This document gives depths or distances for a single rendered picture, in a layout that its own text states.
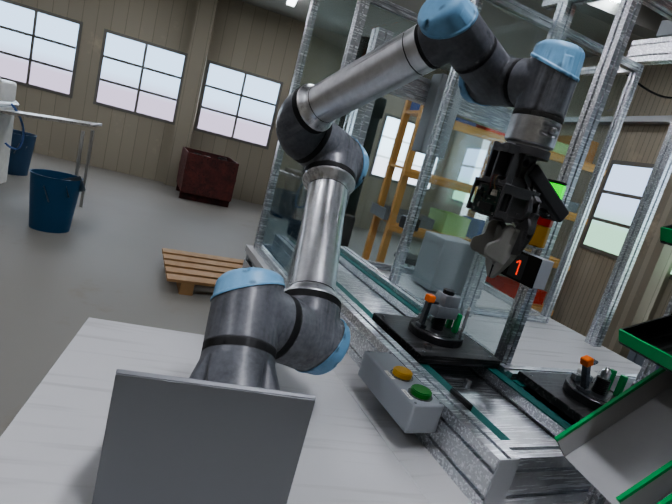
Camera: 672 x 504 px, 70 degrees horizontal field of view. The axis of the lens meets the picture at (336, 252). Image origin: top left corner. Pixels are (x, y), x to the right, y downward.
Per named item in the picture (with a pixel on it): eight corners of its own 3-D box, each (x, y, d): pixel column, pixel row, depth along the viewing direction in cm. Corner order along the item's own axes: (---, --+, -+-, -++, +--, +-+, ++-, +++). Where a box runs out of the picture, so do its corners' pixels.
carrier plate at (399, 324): (418, 363, 107) (421, 354, 107) (371, 319, 129) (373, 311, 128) (498, 368, 118) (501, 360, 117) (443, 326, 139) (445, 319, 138)
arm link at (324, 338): (245, 362, 84) (293, 126, 109) (306, 383, 93) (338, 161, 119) (290, 354, 76) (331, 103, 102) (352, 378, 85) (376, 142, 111)
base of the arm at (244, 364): (171, 395, 63) (187, 325, 69) (182, 420, 76) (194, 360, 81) (285, 405, 65) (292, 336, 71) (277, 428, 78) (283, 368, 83)
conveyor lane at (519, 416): (489, 489, 84) (507, 439, 82) (322, 304, 158) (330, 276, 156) (596, 481, 96) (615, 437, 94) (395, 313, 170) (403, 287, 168)
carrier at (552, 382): (602, 442, 93) (627, 384, 91) (515, 378, 114) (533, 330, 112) (676, 440, 103) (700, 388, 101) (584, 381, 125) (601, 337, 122)
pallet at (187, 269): (291, 278, 491) (293, 267, 489) (316, 311, 412) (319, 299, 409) (159, 258, 442) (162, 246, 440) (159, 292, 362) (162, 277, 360)
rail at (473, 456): (480, 513, 77) (502, 455, 75) (305, 302, 156) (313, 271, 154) (505, 510, 80) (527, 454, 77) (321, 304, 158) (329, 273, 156)
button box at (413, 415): (404, 434, 87) (414, 404, 85) (356, 374, 105) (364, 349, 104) (435, 434, 90) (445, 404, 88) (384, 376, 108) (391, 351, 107)
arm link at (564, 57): (549, 55, 77) (600, 54, 71) (526, 123, 80) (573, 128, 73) (520, 37, 73) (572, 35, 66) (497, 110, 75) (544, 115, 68)
